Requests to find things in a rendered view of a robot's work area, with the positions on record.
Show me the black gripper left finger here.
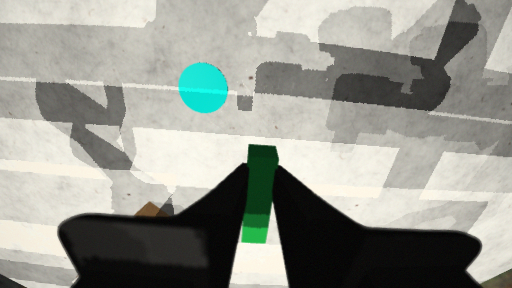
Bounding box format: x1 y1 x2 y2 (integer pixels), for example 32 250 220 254
57 163 249 288

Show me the cyan circle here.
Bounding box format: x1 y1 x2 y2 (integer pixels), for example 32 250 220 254
178 63 227 113

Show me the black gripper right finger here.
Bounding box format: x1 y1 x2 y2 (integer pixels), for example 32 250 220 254
272 165 483 288

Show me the green rectangular post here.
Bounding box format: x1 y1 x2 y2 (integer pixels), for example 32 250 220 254
241 144 279 244

